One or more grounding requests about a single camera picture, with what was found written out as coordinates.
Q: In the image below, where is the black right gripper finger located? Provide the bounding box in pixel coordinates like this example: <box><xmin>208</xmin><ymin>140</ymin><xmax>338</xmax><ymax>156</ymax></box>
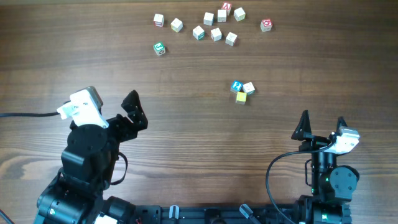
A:
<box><xmin>336</xmin><ymin>116</ymin><xmax>348</xmax><ymax>133</ymax></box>
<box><xmin>291</xmin><ymin>110</ymin><xmax>312</xmax><ymax>141</ymax></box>

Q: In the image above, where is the yellow K block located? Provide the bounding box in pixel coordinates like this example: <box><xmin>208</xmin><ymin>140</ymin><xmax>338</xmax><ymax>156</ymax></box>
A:
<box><xmin>236</xmin><ymin>92</ymin><xmax>247</xmax><ymax>105</ymax></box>

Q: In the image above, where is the blue number 2 block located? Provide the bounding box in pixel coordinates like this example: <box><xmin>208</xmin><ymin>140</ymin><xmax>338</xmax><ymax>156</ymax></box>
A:
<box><xmin>230</xmin><ymin>80</ymin><xmax>243</xmax><ymax>93</ymax></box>

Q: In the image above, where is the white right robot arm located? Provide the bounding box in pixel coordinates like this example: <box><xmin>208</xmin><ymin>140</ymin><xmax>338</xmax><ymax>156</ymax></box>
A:
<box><xmin>291</xmin><ymin>110</ymin><xmax>360</xmax><ymax>223</ymax></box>

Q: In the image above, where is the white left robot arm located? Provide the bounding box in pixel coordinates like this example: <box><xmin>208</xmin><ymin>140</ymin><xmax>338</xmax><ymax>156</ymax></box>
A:
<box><xmin>34</xmin><ymin>86</ymin><xmax>148</xmax><ymax>223</ymax></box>

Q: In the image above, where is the green J soccer ball block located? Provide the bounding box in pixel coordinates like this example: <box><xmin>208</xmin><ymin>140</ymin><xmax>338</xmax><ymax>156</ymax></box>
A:
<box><xmin>153</xmin><ymin>42</ymin><xmax>166</xmax><ymax>56</ymax></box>

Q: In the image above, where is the red letter block far left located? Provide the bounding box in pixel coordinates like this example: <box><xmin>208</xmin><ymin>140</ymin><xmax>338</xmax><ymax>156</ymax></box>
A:
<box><xmin>153</xmin><ymin>14</ymin><xmax>164</xmax><ymax>27</ymax></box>

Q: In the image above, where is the green edged Z block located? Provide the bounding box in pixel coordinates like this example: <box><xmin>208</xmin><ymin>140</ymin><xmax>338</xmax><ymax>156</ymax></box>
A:
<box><xmin>193</xmin><ymin>26</ymin><xmax>205</xmax><ymax>40</ymax></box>

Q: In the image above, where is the red edged I block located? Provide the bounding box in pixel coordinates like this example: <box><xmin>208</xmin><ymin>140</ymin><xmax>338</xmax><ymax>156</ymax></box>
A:
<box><xmin>210</xmin><ymin>27</ymin><xmax>222</xmax><ymax>42</ymax></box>

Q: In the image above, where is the red O block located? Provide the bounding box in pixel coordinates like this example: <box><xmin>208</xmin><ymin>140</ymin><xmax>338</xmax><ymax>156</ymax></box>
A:
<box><xmin>261</xmin><ymin>18</ymin><xmax>273</xmax><ymax>32</ymax></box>

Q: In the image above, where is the white block red side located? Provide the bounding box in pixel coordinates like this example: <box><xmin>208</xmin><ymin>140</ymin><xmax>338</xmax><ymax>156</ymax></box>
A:
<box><xmin>203</xmin><ymin>12</ymin><xmax>214</xmax><ymax>26</ymax></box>

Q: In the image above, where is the blue edged Y block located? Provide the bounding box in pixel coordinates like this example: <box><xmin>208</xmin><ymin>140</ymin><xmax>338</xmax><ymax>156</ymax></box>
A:
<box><xmin>225</xmin><ymin>32</ymin><xmax>238</xmax><ymax>46</ymax></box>

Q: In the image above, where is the white block green side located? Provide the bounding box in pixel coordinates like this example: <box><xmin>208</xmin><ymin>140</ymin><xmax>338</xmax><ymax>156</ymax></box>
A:
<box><xmin>217</xmin><ymin>9</ymin><xmax>227</xmax><ymax>22</ymax></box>

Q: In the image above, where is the yellow S block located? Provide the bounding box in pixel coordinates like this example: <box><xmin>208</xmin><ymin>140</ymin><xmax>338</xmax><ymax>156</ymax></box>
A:
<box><xmin>234</xmin><ymin>7</ymin><xmax>246</xmax><ymax>22</ymax></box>

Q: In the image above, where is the red A block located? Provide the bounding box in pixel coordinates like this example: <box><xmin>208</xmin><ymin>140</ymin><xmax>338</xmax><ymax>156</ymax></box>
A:
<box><xmin>221</xmin><ymin>1</ymin><xmax>232</xmax><ymax>15</ymax></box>

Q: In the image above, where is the black right camera cable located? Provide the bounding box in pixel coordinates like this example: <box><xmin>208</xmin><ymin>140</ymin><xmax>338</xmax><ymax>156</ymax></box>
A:
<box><xmin>265</xmin><ymin>142</ymin><xmax>335</xmax><ymax>224</ymax></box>

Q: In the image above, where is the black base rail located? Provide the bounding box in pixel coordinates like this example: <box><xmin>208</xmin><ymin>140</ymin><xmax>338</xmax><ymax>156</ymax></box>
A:
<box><xmin>133</xmin><ymin>203</ymin><xmax>352</xmax><ymax>224</ymax></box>

